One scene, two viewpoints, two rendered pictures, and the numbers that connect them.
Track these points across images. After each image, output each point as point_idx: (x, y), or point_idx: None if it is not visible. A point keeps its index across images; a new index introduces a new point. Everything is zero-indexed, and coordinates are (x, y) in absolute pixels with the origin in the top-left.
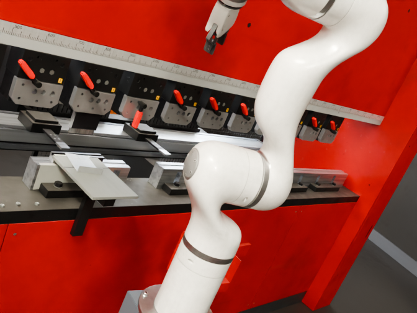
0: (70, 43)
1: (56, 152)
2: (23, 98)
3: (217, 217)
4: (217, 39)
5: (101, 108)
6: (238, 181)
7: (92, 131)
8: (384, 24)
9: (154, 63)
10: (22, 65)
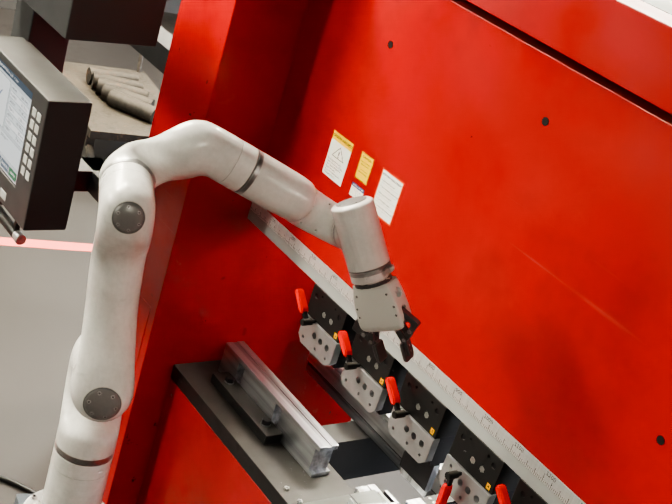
0: (395, 338)
1: (389, 495)
2: (348, 382)
3: (66, 388)
4: (371, 337)
5: (415, 451)
6: (73, 354)
7: (423, 492)
8: (103, 213)
9: (486, 421)
10: (338, 335)
